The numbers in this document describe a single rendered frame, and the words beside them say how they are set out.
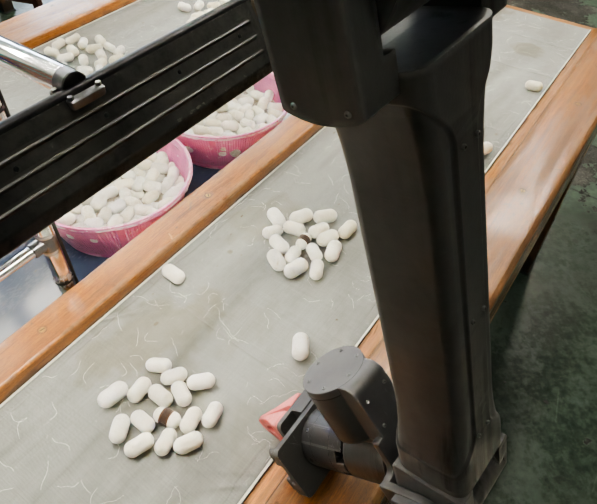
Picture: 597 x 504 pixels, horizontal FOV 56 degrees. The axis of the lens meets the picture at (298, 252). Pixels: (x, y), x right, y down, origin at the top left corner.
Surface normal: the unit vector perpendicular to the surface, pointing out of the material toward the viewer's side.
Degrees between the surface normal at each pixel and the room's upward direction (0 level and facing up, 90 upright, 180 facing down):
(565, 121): 0
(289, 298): 0
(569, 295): 0
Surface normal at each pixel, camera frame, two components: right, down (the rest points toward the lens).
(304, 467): 0.65, -0.09
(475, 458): 0.73, 0.28
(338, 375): -0.50, -0.80
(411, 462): -0.68, 0.58
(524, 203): 0.02, -0.69
